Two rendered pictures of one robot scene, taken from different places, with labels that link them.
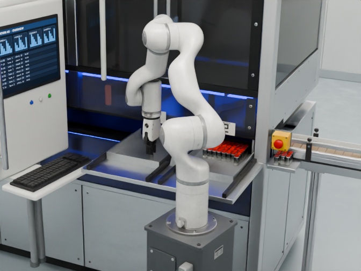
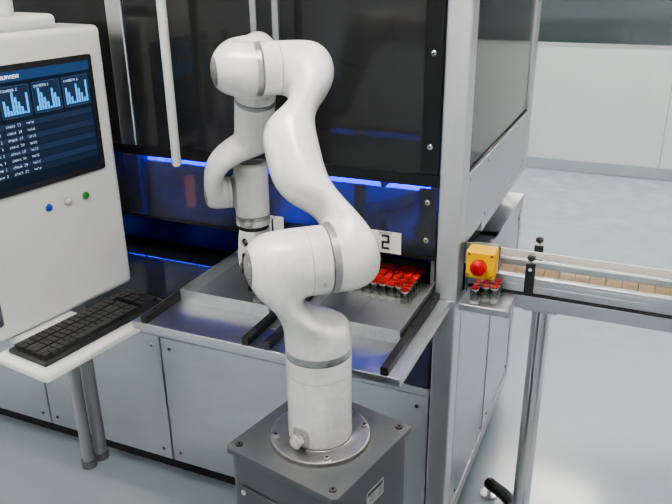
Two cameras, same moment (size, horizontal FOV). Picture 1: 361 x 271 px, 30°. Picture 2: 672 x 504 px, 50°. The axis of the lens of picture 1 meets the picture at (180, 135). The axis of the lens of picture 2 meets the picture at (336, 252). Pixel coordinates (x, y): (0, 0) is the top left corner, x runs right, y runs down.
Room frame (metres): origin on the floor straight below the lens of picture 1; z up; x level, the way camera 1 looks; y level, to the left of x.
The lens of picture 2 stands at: (1.10, -0.09, 1.70)
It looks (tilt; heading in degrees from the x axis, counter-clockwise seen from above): 22 degrees down; 1
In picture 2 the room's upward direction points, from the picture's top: 1 degrees counter-clockwise
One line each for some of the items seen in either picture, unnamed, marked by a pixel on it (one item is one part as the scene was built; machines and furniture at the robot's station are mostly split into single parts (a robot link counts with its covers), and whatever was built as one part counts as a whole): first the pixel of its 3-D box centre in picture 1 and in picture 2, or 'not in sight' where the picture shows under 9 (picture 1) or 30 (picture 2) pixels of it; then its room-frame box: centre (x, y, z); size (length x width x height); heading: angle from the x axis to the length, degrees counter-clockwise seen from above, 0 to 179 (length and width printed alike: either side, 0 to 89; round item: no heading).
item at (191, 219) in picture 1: (192, 201); (319, 394); (2.23, -0.05, 0.95); 0.19 x 0.19 x 0.18
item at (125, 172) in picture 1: (176, 164); (301, 308); (2.76, 0.01, 0.87); 0.70 x 0.48 x 0.02; 67
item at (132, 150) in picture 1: (149, 147); (256, 277); (2.89, 0.14, 0.90); 0.34 x 0.26 x 0.04; 157
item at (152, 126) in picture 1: (151, 126); (254, 242); (2.77, 0.13, 1.05); 0.10 x 0.08 x 0.11; 157
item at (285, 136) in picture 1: (281, 140); (482, 260); (2.76, -0.45, 1.00); 0.08 x 0.07 x 0.07; 157
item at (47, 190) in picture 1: (46, 173); (82, 327); (2.80, 0.61, 0.79); 0.45 x 0.28 x 0.03; 149
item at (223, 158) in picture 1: (221, 155); (378, 289); (2.79, -0.19, 0.91); 0.18 x 0.02 x 0.05; 67
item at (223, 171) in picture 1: (217, 160); (373, 298); (2.75, -0.17, 0.90); 0.34 x 0.26 x 0.04; 157
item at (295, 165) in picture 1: (284, 163); (489, 299); (2.80, -0.48, 0.87); 0.14 x 0.13 x 0.02; 157
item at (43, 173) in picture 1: (52, 170); (90, 322); (2.78, 0.58, 0.82); 0.40 x 0.14 x 0.02; 149
